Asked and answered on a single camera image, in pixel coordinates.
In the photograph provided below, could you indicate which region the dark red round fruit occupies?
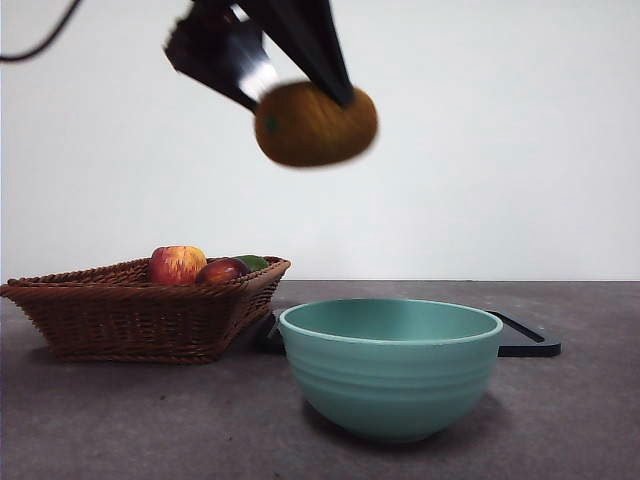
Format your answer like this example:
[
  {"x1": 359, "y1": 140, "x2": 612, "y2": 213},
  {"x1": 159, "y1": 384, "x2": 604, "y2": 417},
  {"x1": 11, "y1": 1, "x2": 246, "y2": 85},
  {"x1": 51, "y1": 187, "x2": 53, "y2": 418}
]
[{"x1": 195, "y1": 257, "x2": 251, "y2": 285}]

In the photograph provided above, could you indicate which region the brown kiwi fruit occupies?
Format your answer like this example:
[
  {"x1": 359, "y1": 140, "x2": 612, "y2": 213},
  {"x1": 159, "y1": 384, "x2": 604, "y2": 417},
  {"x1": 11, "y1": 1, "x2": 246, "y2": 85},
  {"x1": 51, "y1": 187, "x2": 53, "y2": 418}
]
[{"x1": 253, "y1": 82, "x2": 380, "y2": 170}]

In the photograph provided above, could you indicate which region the brown wicker basket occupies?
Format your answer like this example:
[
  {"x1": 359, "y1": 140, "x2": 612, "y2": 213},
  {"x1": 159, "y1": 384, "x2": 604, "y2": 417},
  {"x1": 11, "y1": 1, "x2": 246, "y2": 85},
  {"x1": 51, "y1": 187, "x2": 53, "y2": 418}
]
[{"x1": 0, "y1": 256, "x2": 292, "y2": 365}]

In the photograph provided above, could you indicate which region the green fruit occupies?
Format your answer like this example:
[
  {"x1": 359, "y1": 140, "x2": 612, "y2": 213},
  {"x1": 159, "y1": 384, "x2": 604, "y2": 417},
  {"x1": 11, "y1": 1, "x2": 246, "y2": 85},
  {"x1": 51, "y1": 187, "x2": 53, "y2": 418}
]
[{"x1": 234, "y1": 254, "x2": 270, "y2": 272}]

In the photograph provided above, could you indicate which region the dark green rectangular tray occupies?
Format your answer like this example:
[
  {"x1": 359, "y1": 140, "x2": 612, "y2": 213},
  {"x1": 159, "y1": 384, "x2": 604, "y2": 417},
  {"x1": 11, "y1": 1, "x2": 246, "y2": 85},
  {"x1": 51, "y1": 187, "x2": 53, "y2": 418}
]
[{"x1": 257, "y1": 308, "x2": 563, "y2": 358}]

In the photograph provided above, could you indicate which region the red yellow apple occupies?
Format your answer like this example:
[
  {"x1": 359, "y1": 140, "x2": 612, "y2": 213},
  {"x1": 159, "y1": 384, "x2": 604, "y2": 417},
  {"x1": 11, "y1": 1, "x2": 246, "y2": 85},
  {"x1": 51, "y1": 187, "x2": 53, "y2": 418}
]
[{"x1": 147, "y1": 244, "x2": 208, "y2": 285}]

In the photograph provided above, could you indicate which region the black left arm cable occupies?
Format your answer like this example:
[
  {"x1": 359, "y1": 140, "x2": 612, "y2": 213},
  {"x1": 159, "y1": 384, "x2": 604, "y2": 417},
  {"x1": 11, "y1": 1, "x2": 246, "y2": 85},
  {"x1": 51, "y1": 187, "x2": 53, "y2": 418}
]
[{"x1": 0, "y1": 0, "x2": 81, "y2": 64}]

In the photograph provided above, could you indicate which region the teal ribbed bowl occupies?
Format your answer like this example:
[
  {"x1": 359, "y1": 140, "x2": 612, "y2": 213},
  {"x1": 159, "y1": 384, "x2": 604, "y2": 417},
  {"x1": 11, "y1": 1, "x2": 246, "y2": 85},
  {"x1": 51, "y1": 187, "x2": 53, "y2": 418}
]
[{"x1": 278, "y1": 298, "x2": 504, "y2": 445}]

